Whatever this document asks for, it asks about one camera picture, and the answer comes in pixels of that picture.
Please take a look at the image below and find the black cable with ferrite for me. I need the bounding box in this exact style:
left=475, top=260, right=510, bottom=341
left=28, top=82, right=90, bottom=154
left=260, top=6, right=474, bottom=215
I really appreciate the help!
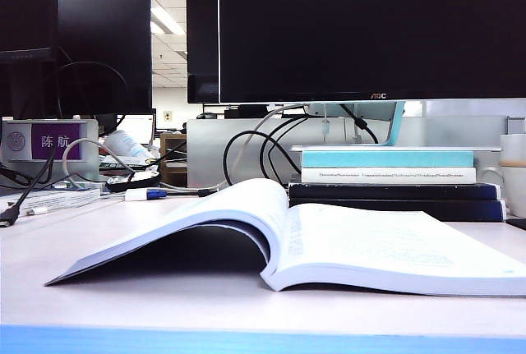
left=339, top=103, right=380, bottom=145

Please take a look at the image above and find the ceiling light panel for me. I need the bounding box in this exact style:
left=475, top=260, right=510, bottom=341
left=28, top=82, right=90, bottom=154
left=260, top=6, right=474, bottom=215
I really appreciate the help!
left=150, top=6, right=187, bottom=37

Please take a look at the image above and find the black round desk gadget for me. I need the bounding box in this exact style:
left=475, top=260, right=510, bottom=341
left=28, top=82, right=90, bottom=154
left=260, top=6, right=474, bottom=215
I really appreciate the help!
left=105, top=170, right=163, bottom=193

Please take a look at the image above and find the flat white booklet stack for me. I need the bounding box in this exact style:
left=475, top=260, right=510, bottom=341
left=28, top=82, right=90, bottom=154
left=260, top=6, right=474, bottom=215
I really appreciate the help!
left=0, top=187, right=102, bottom=212

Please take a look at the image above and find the narrow black monitor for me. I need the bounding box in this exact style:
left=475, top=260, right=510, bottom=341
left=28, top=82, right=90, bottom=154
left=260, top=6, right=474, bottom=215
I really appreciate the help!
left=185, top=0, right=220, bottom=104

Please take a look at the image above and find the long white cable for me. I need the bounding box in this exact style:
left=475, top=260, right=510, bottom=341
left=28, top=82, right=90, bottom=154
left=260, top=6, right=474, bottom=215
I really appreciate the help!
left=159, top=103, right=306, bottom=195

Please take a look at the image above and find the black USB cable with plug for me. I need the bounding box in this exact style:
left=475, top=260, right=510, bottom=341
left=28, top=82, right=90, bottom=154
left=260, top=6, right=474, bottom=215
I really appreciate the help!
left=0, top=146, right=58, bottom=230

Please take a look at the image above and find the white looped cable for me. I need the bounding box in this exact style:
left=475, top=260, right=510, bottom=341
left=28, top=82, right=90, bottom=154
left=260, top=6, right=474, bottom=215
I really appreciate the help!
left=61, top=138, right=137, bottom=191

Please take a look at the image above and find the white-paged dark-blue book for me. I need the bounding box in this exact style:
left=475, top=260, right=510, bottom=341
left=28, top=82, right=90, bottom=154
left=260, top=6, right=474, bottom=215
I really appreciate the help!
left=44, top=177, right=526, bottom=298

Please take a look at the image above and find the white-spined book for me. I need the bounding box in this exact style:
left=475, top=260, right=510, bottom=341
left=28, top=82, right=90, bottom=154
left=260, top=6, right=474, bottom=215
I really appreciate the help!
left=301, top=167, right=478, bottom=185

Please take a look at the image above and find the black monitor back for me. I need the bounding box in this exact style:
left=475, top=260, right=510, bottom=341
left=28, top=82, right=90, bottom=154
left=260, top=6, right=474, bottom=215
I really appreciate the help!
left=57, top=0, right=154, bottom=116

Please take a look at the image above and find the thin white hanging cable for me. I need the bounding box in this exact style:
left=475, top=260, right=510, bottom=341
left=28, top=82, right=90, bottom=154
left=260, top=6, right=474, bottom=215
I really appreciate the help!
left=321, top=103, right=331, bottom=145

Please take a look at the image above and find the white adapter with blue connector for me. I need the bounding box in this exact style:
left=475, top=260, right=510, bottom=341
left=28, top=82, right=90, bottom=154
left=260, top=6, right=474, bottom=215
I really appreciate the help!
left=124, top=187, right=169, bottom=203

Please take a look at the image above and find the black looped cable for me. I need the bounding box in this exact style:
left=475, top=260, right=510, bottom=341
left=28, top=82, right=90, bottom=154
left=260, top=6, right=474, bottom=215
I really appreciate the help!
left=223, top=130, right=303, bottom=197
left=261, top=114, right=314, bottom=187

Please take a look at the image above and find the brown wooden box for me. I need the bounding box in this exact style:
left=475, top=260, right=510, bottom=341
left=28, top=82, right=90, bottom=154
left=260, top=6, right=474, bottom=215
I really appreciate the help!
left=159, top=131, right=188, bottom=183

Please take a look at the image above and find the white and teal monitor stand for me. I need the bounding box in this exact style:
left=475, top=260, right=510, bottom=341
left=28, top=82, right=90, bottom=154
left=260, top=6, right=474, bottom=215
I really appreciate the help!
left=290, top=100, right=503, bottom=153

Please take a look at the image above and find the large black AOC monitor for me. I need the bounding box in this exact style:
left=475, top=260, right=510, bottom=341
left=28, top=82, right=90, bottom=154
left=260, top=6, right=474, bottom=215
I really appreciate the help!
left=218, top=0, right=526, bottom=104

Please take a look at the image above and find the white mug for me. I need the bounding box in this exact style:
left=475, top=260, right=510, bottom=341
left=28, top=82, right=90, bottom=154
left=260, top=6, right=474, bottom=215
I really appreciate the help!
left=498, top=133, right=526, bottom=218

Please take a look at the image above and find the rolled white paper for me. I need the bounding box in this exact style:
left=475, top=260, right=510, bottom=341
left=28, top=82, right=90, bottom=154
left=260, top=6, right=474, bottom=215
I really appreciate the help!
left=102, top=129, right=154, bottom=163

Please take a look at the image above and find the thin dark blue book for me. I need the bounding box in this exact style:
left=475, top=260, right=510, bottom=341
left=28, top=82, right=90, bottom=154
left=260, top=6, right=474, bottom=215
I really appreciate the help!
left=288, top=182, right=503, bottom=202

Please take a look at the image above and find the teal-spined book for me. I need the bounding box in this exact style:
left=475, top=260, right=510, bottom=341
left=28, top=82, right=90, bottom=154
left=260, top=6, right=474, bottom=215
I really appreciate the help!
left=301, top=150, right=475, bottom=169

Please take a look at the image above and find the purple and white name plate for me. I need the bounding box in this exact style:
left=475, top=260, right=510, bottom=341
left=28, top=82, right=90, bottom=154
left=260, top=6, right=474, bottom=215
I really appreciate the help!
left=1, top=118, right=100, bottom=185

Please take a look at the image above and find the black cable on desk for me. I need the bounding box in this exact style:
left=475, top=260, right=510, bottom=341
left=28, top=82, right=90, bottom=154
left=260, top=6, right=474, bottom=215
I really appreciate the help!
left=164, top=186, right=219, bottom=199

